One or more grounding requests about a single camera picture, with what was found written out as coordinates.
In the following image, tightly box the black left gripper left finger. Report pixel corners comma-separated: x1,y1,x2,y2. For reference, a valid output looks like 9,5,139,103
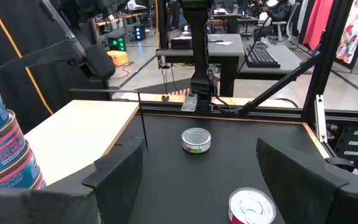
0,138,145,224

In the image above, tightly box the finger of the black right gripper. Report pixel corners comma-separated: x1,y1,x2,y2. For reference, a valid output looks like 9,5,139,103
0,48,86,72

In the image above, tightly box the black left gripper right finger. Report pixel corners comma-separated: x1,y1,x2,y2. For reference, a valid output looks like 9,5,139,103
255,138,358,224

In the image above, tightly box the red tuna can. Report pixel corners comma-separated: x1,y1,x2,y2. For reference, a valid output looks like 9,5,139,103
227,186,277,224

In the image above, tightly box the green label tuna can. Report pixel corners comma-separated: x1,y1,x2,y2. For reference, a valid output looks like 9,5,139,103
181,126,213,154

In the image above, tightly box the yellow box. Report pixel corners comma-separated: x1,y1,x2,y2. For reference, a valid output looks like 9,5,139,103
106,49,129,67

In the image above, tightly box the green lit device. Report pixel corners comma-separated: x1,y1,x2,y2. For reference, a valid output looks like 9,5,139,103
108,35,127,52

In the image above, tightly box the blue lit device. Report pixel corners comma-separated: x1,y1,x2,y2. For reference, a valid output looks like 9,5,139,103
133,24,147,42

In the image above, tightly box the black labelled control box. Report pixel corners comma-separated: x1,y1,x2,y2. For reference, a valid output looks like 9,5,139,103
334,124,358,171

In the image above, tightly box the grey desk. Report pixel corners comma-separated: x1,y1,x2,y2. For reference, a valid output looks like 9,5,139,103
237,44,313,82
155,33,246,98

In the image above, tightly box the black keyboard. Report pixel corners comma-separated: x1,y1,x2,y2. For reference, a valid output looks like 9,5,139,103
244,43,282,69

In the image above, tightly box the floral cloth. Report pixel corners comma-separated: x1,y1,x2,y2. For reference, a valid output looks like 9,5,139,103
336,0,358,65

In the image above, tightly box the white office chair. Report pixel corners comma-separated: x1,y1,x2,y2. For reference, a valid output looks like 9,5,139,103
271,2,301,43

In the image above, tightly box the red cloth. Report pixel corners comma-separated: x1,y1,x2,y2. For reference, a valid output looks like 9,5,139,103
302,0,335,52

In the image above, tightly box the person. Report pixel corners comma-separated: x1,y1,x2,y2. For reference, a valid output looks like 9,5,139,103
253,0,293,43

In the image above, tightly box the yellow cable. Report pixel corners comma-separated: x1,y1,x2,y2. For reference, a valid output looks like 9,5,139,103
0,0,55,116

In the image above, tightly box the wooden shelf black metal frame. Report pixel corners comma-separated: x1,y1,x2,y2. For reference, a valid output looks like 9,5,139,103
23,88,149,187

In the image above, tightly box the white corner bracket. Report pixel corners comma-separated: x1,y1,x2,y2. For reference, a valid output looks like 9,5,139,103
314,94,328,144

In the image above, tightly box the black metal table frame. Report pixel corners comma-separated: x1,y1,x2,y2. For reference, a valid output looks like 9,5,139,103
137,0,358,147

